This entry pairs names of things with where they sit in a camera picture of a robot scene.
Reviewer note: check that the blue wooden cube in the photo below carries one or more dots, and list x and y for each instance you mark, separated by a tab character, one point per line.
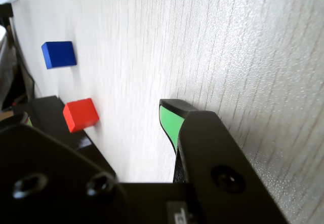
60	54

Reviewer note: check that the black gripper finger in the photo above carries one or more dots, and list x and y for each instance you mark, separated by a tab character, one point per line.
215	158
50	178

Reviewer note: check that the red wooden cube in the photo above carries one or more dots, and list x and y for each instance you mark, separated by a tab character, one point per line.
81	115

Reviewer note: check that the black cardboard box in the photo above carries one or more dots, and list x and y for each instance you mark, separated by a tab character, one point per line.
48	110

